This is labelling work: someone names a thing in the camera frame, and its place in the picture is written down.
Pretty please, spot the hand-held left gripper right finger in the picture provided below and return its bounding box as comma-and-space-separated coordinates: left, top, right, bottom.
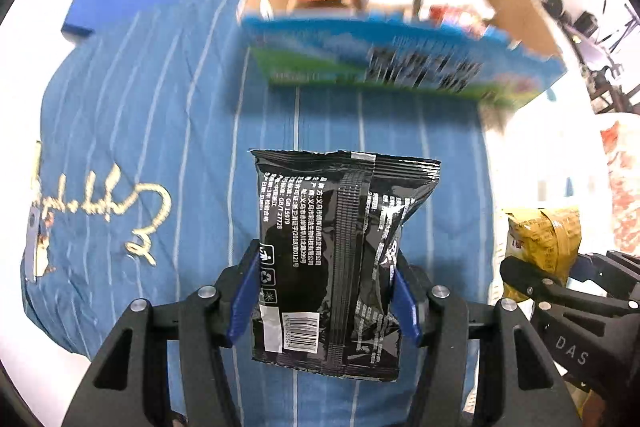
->
392, 252, 583, 427

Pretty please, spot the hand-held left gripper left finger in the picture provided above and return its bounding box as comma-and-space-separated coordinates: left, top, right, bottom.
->
62, 239, 263, 427

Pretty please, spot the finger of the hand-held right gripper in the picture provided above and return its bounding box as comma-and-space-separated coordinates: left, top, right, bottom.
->
572, 251, 640, 298
500, 256, 570, 308

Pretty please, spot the yellow snack packet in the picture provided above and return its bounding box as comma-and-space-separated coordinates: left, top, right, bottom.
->
501, 206, 582, 303

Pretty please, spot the black snack packet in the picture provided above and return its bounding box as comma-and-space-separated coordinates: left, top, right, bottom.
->
249, 149, 442, 382

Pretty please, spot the cardboard box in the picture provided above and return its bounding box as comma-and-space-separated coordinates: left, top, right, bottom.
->
236, 0, 568, 110

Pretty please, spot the red snack packet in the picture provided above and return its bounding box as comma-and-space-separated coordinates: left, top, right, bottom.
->
430, 4, 488, 38

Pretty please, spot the person's right forearm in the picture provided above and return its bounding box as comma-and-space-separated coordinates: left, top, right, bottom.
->
584, 388, 620, 427

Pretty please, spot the orange floral blanket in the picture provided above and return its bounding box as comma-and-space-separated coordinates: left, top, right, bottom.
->
597, 119, 640, 260

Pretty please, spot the checked blanket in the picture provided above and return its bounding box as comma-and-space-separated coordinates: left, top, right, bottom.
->
465, 104, 621, 427

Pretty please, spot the dark wooden chair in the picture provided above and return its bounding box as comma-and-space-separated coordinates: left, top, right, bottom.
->
565, 19, 640, 115

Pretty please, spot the blue striped blanket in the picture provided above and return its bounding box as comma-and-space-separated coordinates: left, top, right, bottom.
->
21, 0, 498, 427

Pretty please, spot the blue-grey phone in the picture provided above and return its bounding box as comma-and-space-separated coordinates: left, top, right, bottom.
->
25, 207, 42, 280

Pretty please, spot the short barbell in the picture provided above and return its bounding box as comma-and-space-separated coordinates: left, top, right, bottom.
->
542, 0, 601, 38

